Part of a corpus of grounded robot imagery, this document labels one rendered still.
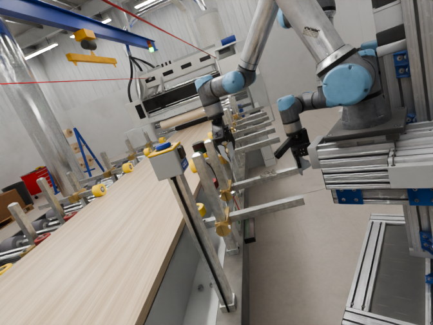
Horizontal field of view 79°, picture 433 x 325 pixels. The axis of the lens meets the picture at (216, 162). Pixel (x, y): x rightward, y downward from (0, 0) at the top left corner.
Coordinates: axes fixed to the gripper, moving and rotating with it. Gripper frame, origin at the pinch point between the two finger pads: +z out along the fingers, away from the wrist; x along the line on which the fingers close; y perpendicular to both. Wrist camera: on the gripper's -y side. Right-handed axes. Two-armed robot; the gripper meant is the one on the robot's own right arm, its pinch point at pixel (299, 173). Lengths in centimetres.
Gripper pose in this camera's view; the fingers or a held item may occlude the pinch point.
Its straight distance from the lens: 127.1
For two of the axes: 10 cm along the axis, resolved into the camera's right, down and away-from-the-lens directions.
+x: 1.1, -3.2, 9.4
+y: 9.4, -2.8, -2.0
